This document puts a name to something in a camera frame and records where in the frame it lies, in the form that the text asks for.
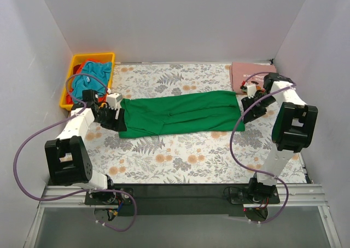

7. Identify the green t-shirt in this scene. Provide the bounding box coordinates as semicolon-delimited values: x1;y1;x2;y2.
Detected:
119;90;241;139

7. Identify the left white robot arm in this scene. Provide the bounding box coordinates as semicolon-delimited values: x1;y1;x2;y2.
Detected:
45;89;126;204

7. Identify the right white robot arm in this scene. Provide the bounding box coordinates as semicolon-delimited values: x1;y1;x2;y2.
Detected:
241;72;318;203

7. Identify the orange t-shirt in bin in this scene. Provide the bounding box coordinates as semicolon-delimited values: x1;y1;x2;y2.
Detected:
66;65;106;102

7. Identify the pink folded t-shirt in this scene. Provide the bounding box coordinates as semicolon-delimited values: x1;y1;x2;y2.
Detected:
229;62;277;94

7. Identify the teal t-shirt in bin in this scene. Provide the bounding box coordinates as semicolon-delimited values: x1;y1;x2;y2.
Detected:
71;61;112;100

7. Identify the floral patterned table mat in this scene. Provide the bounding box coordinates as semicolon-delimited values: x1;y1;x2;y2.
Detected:
84;64;279;183

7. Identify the yellow plastic bin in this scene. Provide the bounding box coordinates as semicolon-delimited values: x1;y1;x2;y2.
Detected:
59;52;115;111

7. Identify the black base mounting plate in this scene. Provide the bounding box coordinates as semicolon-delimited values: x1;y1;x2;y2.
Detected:
84;182;281;217

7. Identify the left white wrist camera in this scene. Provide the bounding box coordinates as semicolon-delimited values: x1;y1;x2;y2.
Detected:
106;93;123;110

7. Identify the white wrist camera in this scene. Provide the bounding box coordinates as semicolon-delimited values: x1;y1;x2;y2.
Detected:
106;93;123;110
240;81;260;98

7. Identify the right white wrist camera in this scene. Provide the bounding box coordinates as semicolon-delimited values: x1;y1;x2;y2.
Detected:
240;81;260;98

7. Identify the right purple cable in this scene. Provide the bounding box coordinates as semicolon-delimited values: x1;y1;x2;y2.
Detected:
229;73;298;225

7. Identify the purple cable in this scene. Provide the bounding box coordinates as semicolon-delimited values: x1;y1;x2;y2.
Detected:
229;73;298;225
13;72;138;232

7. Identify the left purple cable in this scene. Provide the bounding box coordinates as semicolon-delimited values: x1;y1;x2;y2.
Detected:
13;72;138;232

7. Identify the aluminium frame rail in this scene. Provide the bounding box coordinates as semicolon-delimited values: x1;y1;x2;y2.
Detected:
25;184;341;247

